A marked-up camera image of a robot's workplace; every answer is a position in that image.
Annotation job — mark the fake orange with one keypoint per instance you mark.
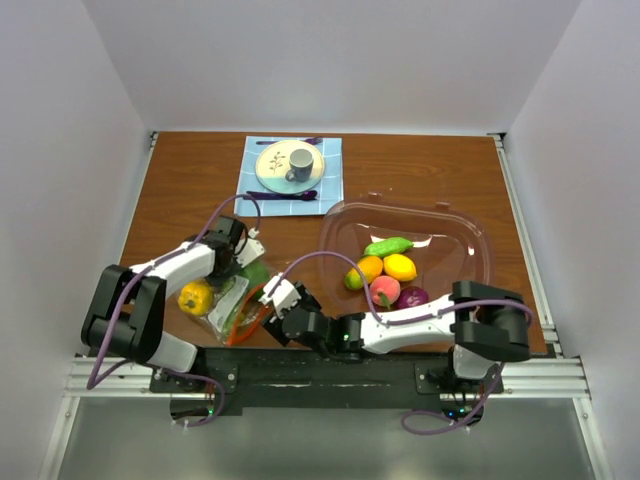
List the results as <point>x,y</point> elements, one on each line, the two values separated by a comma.
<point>368,268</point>

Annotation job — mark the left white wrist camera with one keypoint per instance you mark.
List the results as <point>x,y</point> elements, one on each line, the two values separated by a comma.
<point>251,249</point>

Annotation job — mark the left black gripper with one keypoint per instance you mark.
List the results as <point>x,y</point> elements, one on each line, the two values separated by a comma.
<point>217,280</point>

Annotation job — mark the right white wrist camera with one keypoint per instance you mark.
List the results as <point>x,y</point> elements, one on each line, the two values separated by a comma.
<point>280,294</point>

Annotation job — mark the fake yellow pepper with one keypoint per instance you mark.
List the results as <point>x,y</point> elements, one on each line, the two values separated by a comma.
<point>196,298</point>

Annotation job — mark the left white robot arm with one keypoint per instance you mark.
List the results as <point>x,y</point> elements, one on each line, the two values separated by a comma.
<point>126,314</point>

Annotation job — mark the fake red peach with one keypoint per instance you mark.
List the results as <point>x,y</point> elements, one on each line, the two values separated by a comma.
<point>385,291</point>

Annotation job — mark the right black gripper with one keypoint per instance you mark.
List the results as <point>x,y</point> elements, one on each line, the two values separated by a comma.
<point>307,301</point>

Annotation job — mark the clear zip top bag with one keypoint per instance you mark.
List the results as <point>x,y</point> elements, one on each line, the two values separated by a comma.
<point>247,313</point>

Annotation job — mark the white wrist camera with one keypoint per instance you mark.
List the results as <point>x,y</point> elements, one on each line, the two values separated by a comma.
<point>280,294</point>
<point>251,249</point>

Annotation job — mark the purple plastic fork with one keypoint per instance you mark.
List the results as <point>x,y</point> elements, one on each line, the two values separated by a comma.
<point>308,140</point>

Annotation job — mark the fake green broccoli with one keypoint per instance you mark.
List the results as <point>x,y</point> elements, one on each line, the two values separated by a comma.
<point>257,274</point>

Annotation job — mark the fake green grapes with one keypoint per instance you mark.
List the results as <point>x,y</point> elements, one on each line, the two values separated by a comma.
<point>231,302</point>

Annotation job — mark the fake yellow lemon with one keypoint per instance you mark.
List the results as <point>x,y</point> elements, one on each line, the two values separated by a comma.
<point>400,267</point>

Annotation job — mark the purple plastic spoon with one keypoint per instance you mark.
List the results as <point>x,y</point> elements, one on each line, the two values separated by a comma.
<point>309,195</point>

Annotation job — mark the cream plate with plant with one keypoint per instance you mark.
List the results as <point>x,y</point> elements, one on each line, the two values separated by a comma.
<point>273,163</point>

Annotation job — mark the clear pink plastic bowl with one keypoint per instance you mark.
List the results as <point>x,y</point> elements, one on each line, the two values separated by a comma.
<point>448,246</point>

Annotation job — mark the grey mug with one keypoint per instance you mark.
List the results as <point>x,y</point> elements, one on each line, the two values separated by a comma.
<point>301,163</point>

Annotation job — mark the fake green cucumber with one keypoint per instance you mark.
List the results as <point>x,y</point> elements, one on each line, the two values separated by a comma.
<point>388,246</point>

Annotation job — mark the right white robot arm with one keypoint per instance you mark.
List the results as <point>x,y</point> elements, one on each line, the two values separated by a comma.
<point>486,326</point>

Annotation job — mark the fake purple onion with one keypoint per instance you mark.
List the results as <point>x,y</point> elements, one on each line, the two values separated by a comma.
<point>411,296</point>

